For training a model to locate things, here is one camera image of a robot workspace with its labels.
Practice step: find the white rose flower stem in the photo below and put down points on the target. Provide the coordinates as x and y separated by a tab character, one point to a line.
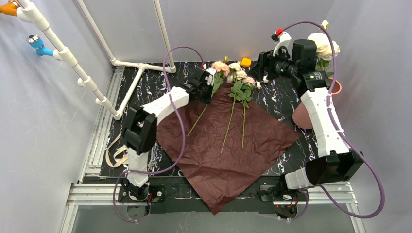
323	52

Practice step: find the white pipe tee fitting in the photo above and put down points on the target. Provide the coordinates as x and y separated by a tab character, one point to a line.
260	83

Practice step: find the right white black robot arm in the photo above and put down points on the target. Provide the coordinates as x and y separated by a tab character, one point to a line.
337	161

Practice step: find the small pink rose stem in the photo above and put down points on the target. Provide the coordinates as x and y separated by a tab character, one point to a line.
248	84

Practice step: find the orange pipe fitting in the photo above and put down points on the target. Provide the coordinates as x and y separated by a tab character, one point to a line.
10	8

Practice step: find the cream ribbon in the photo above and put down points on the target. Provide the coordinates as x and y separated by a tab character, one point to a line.
119	157

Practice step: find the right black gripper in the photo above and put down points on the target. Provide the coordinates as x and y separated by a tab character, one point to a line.
265	64

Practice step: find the small orange yellow cap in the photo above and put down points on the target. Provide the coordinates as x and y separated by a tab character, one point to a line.
245	62

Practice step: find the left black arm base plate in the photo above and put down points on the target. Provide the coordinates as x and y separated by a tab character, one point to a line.
145	194

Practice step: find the peach pink rose stem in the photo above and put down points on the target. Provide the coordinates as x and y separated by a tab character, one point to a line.
221	70

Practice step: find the maroon wrapping paper sheet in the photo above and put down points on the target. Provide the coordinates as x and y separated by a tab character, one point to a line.
219	178

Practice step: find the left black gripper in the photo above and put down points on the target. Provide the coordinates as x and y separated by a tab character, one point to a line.
202	85

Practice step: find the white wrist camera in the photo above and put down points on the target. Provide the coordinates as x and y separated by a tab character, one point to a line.
281	39
210	74

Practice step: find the pink cylindrical vase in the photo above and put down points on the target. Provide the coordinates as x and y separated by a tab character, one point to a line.
300	115

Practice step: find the pale pink rose stem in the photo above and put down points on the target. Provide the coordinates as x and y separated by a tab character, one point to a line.
234	78

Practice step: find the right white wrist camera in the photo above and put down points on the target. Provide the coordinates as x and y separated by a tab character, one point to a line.
281	39

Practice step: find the blue pipe fitting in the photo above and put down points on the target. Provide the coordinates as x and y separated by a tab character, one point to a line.
37	43

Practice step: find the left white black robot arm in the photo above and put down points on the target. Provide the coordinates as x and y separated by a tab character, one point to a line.
140	126

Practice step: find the aluminium rail frame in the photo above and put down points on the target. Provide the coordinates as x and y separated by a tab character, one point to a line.
97	205

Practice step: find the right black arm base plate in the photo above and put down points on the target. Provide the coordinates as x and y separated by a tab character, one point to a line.
280	192

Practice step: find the white pvc pipe frame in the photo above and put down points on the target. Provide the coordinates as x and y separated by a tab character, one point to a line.
83	48

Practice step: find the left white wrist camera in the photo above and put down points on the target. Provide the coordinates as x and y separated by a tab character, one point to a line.
210	74

